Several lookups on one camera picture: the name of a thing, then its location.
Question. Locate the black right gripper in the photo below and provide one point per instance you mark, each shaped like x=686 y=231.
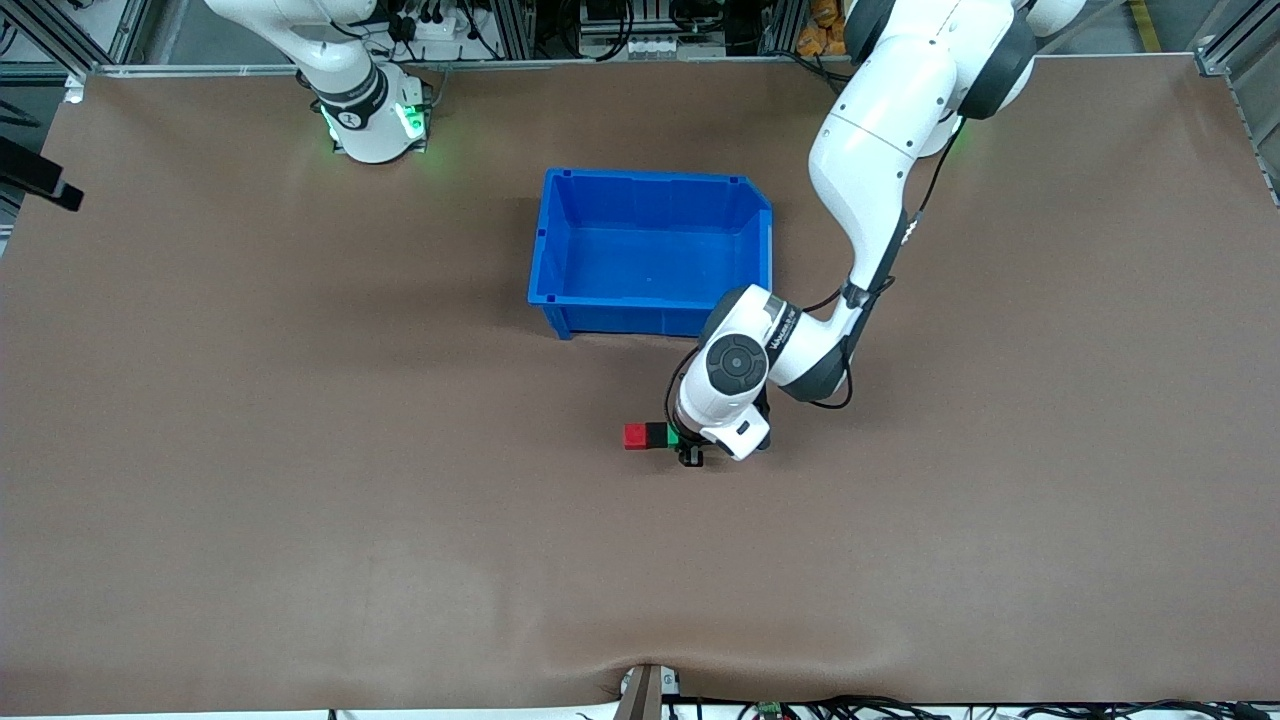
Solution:
x=26 y=169

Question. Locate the black cube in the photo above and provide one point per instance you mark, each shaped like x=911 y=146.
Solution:
x=657 y=435

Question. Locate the red cube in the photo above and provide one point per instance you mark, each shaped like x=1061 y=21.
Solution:
x=635 y=436

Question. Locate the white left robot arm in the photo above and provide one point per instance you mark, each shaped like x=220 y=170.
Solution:
x=880 y=130

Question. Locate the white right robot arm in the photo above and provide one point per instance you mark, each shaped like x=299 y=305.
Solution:
x=360 y=110

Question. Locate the blue plastic storage bin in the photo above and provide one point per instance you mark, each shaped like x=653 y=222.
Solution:
x=640 y=250

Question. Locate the brown table cover mat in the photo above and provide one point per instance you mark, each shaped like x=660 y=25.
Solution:
x=300 y=560

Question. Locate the white power strip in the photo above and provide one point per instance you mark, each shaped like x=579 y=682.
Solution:
x=435 y=28

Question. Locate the orange snack packets pile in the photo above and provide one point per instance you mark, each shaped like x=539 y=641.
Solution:
x=822 y=30

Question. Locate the small white corner bracket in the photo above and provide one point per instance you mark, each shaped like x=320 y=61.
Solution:
x=74 y=92

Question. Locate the aluminium frame profile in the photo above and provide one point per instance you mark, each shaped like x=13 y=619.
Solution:
x=512 y=28
x=1235 y=50
x=780 y=25
x=70 y=35

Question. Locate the silver table edge rail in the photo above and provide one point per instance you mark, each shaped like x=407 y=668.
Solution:
x=620 y=62

